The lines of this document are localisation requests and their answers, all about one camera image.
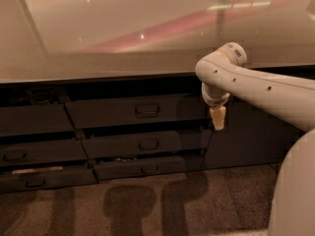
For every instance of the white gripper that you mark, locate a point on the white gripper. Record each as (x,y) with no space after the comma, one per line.
(217,99)

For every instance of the dark grey drawer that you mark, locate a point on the dark grey drawer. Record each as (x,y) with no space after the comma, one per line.
(148,166)
(109,112)
(41,152)
(35,119)
(144,143)
(68,176)

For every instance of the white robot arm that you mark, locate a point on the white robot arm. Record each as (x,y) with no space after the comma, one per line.
(291,99)

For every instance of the dark round item in drawer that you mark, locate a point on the dark round item in drawer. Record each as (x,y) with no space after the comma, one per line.
(41,97)

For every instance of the dark grey cabinet door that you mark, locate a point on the dark grey cabinet door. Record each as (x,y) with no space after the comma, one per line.
(250,136)

